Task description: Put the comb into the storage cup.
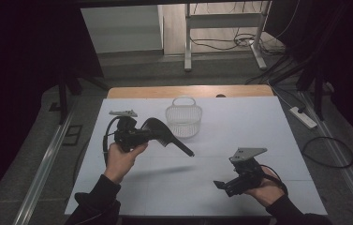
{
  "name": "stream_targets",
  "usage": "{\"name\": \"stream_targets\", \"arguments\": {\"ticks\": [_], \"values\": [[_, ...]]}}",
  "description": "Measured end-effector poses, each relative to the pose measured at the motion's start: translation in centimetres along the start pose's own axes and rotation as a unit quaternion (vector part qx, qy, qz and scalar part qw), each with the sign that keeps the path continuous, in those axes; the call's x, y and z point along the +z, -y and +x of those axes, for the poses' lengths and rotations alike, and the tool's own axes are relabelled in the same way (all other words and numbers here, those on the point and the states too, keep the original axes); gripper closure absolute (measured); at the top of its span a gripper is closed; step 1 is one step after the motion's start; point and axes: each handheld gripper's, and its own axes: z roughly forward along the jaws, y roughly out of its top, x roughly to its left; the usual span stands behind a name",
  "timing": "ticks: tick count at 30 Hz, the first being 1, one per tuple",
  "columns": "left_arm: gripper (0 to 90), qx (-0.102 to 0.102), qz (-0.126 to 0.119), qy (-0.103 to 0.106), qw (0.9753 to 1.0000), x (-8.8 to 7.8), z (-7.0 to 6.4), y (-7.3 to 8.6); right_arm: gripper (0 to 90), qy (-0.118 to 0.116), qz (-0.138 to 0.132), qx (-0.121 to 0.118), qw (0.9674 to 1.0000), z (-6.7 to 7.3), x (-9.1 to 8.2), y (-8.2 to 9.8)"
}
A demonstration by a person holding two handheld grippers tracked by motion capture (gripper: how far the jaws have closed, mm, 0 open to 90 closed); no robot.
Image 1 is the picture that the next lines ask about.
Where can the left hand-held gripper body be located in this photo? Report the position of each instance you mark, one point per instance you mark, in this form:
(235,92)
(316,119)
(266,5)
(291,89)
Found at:
(127,136)

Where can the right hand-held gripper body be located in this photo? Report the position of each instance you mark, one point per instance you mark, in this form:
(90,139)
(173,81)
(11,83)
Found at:
(246,175)

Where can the person's left hand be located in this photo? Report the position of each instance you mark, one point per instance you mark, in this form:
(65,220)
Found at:
(119,162)

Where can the person's right hand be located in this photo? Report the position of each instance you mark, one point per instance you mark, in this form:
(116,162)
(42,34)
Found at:
(267,192)

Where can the white plastic basket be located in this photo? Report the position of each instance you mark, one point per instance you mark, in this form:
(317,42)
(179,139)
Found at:
(183,125)

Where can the black tripod stand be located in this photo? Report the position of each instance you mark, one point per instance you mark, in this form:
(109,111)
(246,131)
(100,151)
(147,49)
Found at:
(63,100)

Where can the white power strip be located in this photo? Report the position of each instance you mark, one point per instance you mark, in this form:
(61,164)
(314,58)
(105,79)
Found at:
(303,118)

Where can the white metal stand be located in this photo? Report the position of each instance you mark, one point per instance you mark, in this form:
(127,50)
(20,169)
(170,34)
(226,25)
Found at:
(224,21)

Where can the black square floor frame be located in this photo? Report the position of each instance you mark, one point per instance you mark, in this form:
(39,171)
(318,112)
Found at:
(72,135)

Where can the aluminium floor rail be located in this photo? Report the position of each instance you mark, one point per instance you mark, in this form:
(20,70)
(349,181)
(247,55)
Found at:
(345,175)
(44,172)

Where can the white wall panel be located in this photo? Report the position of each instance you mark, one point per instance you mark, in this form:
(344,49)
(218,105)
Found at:
(121,28)

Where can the black camera stand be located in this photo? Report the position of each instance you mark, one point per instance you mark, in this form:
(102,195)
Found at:
(317,90)

